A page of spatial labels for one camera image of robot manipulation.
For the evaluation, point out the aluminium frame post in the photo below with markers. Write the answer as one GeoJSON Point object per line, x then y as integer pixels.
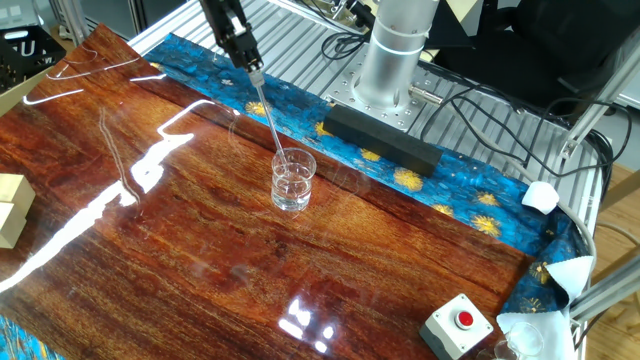
{"type": "Point", "coordinates": [75, 22]}

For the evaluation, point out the black printed box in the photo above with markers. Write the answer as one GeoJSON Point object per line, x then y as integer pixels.
{"type": "Point", "coordinates": [30, 55]}

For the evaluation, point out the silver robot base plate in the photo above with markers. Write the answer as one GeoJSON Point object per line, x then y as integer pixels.
{"type": "Point", "coordinates": [345, 95]}

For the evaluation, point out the black office chair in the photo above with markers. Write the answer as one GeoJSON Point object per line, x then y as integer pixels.
{"type": "Point", "coordinates": [540, 45]}

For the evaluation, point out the light wooden cube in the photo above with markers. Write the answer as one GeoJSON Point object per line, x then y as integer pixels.
{"type": "Point", "coordinates": [10, 227]}
{"type": "Point", "coordinates": [17, 190]}

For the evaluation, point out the clear glass stirring rod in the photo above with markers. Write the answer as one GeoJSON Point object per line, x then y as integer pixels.
{"type": "Point", "coordinates": [270, 120]}

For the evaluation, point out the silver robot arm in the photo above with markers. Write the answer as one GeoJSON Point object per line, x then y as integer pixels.
{"type": "Point", "coordinates": [392, 60]}

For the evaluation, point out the small empty glass beaker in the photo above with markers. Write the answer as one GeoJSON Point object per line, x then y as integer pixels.
{"type": "Point", "coordinates": [525, 342]}

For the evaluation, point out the medium empty glass beaker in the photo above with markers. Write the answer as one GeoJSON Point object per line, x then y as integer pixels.
{"type": "Point", "coordinates": [487, 354]}

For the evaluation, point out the slanted aluminium frame strut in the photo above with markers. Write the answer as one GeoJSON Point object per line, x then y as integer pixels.
{"type": "Point", "coordinates": [600, 95]}
{"type": "Point", "coordinates": [610, 287]}

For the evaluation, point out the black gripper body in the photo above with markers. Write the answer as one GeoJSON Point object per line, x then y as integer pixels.
{"type": "Point", "coordinates": [222, 12]}

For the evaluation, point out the glossy wood print mat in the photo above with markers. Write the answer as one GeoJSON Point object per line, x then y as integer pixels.
{"type": "Point", "coordinates": [200, 250]}

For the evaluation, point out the black foam block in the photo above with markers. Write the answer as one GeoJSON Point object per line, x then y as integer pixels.
{"type": "Point", "coordinates": [380, 137]}

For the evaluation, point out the red push button box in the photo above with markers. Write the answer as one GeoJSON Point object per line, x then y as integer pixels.
{"type": "Point", "coordinates": [445, 330]}

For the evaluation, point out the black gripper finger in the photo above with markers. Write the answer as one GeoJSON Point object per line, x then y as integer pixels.
{"type": "Point", "coordinates": [232, 47]}
{"type": "Point", "coordinates": [250, 47]}

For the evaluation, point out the glass beaker with water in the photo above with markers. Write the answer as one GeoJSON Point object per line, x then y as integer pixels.
{"type": "Point", "coordinates": [292, 187]}

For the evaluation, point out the blue starry night cloth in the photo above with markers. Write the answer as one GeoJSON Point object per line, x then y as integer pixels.
{"type": "Point", "coordinates": [450, 185]}

